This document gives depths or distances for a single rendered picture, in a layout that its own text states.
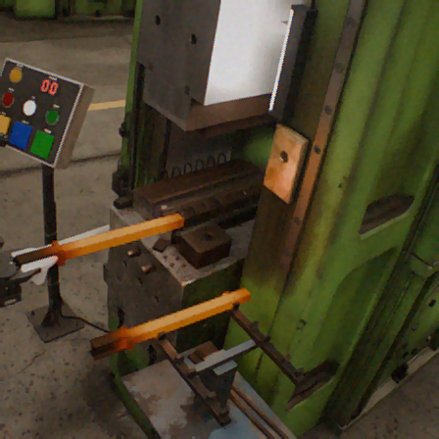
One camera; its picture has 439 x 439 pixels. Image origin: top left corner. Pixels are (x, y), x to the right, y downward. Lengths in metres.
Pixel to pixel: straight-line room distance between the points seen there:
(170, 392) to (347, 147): 0.77
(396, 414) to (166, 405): 1.35
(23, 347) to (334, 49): 1.84
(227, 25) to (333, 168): 0.39
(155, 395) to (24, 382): 0.99
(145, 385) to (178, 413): 0.12
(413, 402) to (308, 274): 1.37
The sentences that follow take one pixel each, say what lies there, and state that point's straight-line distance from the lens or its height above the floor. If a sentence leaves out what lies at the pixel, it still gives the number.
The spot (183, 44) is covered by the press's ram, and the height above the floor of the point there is 1.48.
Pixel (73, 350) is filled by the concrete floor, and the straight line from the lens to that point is 2.46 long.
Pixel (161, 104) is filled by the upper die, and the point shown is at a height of 1.29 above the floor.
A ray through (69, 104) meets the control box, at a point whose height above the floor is 1.14.
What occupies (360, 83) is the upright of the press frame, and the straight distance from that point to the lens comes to 1.15.
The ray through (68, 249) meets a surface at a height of 1.13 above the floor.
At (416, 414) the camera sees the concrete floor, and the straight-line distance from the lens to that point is 2.61.
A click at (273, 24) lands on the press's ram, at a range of 1.34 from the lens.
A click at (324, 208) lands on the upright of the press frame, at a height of 1.22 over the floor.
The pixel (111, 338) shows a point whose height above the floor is 0.98.
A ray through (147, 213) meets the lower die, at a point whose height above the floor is 0.94.
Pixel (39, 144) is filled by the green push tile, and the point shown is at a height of 1.01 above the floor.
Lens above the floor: 1.91
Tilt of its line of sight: 36 degrees down
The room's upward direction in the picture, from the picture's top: 11 degrees clockwise
